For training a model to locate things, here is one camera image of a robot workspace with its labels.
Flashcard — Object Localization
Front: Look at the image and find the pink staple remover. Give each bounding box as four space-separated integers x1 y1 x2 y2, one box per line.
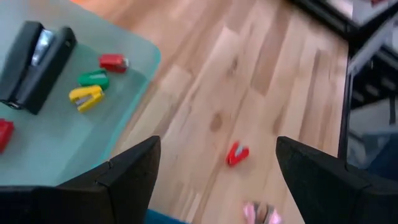
242 201 283 224

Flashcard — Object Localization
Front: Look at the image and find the translucent teal plastic bin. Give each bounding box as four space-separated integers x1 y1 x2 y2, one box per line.
0 0 162 187

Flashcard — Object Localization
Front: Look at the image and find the black stapler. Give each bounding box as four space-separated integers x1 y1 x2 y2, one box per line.
0 20 78 115

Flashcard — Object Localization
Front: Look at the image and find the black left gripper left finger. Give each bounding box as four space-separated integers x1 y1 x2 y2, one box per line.
0 135 162 224

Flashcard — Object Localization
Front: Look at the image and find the green mini stapler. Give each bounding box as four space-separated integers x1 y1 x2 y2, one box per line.
77 69 110 91

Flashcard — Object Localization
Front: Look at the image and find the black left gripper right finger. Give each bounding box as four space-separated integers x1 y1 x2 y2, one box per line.
275 136 398 224

